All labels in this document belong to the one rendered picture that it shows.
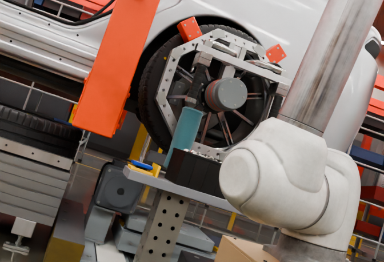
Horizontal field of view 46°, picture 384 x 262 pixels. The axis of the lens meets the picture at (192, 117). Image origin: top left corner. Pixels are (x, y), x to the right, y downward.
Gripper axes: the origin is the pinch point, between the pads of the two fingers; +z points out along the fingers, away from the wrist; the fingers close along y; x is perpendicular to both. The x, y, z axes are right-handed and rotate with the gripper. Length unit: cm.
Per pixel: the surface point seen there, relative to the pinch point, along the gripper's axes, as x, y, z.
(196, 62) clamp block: -22.4, -8.2, 13.0
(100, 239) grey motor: -67, -49, 76
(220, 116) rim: -47, 14, 38
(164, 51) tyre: -9.3, 3.2, 38.3
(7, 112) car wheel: -2, -58, 73
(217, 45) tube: -20.3, 2.1, 8.7
